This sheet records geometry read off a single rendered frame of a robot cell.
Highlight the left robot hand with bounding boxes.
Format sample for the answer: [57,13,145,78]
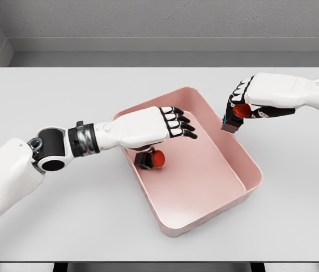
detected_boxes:
[118,106,198,152]

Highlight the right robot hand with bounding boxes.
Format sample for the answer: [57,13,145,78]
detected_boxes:
[225,72,304,126]

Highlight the red-button industrial switch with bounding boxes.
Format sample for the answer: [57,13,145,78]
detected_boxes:
[134,150,166,171]
[221,103,251,134]

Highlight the pink rectangular plastic basket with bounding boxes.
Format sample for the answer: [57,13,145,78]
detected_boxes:
[113,86,263,238]

